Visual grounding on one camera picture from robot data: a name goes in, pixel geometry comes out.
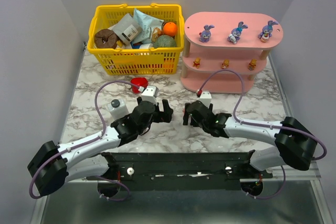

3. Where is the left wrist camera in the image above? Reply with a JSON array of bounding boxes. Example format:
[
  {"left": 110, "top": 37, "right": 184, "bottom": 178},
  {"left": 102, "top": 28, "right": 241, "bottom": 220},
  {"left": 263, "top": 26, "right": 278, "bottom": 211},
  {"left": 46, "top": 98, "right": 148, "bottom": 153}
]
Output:
[{"left": 139, "top": 86, "right": 159, "bottom": 105}]

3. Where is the light blue cassava chips bag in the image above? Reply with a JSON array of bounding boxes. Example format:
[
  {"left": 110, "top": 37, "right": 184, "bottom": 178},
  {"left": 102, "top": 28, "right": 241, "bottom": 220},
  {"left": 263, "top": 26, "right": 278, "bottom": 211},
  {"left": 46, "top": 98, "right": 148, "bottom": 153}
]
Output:
[{"left": 132, "top": 8, "right": 164, "bottom": 44}]

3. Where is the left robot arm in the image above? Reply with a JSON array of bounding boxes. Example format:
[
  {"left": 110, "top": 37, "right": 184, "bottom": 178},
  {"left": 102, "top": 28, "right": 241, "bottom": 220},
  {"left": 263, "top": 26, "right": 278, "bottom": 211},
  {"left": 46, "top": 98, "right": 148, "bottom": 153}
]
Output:
[{"left": 27, "top": 98, "right": 173, "bottom": 199}]

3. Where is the orange toy fruit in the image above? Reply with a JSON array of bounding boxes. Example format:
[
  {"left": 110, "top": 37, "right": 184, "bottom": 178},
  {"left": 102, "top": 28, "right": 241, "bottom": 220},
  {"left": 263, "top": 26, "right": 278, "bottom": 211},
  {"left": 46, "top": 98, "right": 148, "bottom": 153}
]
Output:
[{"left": 163, "top": 22, "right": 178, "bottom": 37}]

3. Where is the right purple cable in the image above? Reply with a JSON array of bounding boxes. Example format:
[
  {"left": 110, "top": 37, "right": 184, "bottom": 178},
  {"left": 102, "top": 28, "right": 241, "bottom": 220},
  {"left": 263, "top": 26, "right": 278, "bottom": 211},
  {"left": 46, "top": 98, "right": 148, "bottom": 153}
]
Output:
[{"left": 196, "top": 69, "right": 328, "bottom": 200}]

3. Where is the grey paper pouch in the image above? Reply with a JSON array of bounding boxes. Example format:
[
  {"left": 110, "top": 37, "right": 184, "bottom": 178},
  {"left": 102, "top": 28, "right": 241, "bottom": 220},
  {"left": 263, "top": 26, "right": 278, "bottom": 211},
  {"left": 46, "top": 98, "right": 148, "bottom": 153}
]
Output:
[{"left": 112, "top": 13, "right": 142, "bottom": 45}]

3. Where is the yellow plastic shopping basket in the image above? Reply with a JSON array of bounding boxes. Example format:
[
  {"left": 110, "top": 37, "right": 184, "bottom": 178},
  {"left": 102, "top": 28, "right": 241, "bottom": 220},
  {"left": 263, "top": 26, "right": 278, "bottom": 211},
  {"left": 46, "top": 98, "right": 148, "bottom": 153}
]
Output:
[{"left": 87, "top": 3, "right": 184, "bottom": 76}]

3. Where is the pink three-tier shelf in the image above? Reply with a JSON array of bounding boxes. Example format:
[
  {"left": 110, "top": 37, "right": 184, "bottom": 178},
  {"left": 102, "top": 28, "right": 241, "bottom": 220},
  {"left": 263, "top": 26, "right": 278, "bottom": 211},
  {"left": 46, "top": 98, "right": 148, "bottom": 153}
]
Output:
[{"left": 181, "top": 12, "right": 284, "bottom": 93}]

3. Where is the green toy melon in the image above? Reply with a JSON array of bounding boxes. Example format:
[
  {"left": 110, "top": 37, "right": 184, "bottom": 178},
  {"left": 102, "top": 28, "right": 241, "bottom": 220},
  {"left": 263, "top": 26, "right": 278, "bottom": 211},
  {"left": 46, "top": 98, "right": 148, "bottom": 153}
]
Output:
[{"left": 153, "top": 35, "right": 177, "bottom": 48}]

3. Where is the purple bunny toy with cake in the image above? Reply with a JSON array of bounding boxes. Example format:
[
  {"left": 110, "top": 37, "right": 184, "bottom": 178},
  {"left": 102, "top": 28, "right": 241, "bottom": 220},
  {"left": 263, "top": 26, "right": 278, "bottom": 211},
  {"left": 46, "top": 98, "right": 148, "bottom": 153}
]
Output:
[{"left": 258, "top": 20, "right": 279, "bottom": 42}]

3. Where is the orange bear toy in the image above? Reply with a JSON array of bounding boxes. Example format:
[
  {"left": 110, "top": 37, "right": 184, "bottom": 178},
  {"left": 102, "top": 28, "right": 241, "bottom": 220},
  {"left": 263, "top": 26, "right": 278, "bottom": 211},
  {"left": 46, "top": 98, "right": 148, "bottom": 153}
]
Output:
[
  {"left": 193, "top": 58, "right": 201, "bottom": 69},
  {"left": 221, "top": 59, "right": 229, "bottom": 69},
  {"left": 248, "top": 59, "right": 257, "bottom": 71}
]

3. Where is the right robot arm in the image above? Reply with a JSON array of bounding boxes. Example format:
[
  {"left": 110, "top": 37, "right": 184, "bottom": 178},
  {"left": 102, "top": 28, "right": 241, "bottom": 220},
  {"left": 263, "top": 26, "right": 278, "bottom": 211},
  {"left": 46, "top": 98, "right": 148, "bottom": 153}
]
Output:
[{"left": 183, "top": 100, "right": 317, "bottom": 171}]

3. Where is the white bottle black cap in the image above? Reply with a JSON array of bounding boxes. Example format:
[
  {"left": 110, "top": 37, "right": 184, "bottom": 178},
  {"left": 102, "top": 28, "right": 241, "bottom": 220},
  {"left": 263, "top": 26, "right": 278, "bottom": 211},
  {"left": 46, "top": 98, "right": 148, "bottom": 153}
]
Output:
[{"left": 107, "top": 98, "right": 129, "bottom": 120}]

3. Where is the purple bunny toy blue bow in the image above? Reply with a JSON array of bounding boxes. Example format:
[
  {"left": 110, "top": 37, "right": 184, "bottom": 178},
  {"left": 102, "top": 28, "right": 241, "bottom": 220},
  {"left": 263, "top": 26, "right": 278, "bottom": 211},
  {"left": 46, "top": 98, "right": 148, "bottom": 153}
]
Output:
[{"left": 227, "top": 22, "right": 248, "bottom": 44}]

